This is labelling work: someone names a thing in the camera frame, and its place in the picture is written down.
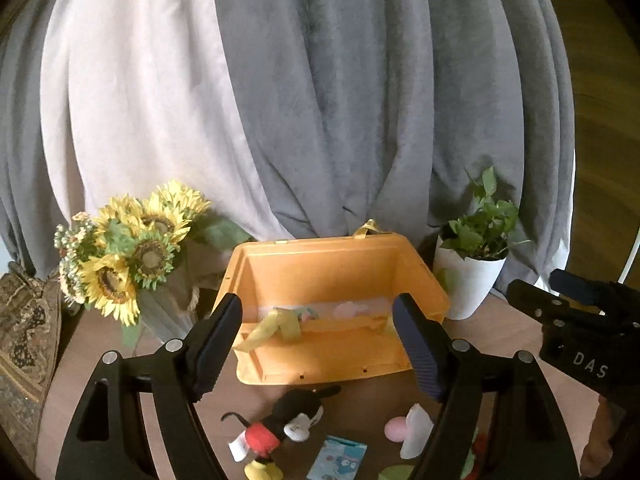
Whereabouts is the blue tissue pack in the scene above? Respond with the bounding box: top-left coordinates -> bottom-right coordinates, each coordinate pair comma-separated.
306,435 -> 367,480

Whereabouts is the person's right hand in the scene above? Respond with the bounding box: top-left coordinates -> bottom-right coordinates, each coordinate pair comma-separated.
581,396 -> 624,479

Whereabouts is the yellow fabric strap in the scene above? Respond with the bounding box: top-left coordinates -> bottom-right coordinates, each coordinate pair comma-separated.
234,307 -> 303,354
352,219 -> 393,240

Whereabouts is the black mouse plush toy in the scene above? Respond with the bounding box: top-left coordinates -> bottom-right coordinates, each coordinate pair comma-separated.
221,385 -> 342,480

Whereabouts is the white soft toy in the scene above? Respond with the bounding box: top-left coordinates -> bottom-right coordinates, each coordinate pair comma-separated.
400,404 -> 435,460

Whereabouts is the grey curtain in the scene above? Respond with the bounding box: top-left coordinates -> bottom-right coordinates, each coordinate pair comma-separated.
0,0 -> 577,301

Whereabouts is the white cable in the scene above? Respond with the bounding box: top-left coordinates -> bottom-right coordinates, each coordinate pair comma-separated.
619,225 -> 640,286

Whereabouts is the white ribbed plant pot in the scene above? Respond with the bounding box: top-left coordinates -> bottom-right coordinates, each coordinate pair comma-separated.
432,235 -> 507,321

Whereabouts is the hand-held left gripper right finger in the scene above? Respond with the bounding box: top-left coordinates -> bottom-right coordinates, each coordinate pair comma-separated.
392,293 -> 582,480

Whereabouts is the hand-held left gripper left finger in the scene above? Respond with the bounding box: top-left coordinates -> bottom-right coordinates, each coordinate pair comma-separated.
54,292 -> 244,480

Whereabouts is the sunflower bouquet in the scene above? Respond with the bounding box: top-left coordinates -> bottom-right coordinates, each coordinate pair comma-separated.
54,180 -> 256,328

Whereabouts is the patterned brown cushion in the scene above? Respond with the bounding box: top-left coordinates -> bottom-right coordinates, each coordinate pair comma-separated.
0,261 -> 64,456

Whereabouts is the green leafy plant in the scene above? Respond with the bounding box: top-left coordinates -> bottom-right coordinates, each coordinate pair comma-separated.
440,167 -> 531,261

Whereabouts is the pink soft ball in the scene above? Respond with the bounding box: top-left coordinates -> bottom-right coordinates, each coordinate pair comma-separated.
384,416 -> 409,444

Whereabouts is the pale beige curtain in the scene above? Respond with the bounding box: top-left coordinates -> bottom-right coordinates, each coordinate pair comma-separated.
39,0 -> 281,241

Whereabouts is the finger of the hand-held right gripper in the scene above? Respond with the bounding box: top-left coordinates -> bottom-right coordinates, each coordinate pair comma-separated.
507,279 -> 568,328
549,268 -> 628,308

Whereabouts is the red and green soft toy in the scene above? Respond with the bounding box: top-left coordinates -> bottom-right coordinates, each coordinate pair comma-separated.
460,429 -> 489,479

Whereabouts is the grey ribbed vase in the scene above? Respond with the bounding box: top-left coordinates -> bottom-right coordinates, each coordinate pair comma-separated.
135,245 -> 221,343

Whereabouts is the yellow plastic crate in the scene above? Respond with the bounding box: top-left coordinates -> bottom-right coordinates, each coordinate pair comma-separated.
212,232 -> 450,387

